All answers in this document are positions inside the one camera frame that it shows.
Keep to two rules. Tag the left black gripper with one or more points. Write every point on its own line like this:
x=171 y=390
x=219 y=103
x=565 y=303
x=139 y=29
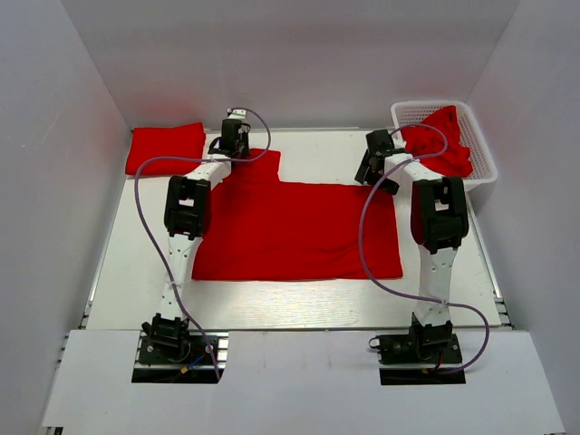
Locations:
x=246 y=136

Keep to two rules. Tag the white plastic basket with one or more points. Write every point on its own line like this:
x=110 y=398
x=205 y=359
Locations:
x=484 y=168

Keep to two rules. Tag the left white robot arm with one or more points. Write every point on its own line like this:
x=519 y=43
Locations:
x=187 y=211

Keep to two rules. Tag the folded red t shirt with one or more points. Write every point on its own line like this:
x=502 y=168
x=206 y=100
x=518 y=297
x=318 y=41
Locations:
x=185 y=141

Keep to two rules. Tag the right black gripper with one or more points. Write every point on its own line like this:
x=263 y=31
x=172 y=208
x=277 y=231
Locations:
x=367 y=164

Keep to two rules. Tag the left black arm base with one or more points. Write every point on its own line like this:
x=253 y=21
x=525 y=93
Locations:
x=169 y=351

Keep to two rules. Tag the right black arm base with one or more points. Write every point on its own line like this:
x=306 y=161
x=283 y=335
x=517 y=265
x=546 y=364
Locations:
x=425 y=355

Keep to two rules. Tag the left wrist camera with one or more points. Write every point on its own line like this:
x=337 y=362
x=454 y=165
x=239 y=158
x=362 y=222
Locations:
x=237 y=114

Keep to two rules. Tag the red t shirt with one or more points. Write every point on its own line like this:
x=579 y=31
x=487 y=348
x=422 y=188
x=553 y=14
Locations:
x=185 y=141
x=266 y=229

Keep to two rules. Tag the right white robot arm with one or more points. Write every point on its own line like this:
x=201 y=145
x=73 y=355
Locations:
x=438 y=219

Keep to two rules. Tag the red t shirts in basket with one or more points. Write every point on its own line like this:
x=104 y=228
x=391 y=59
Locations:
x=455 y=161

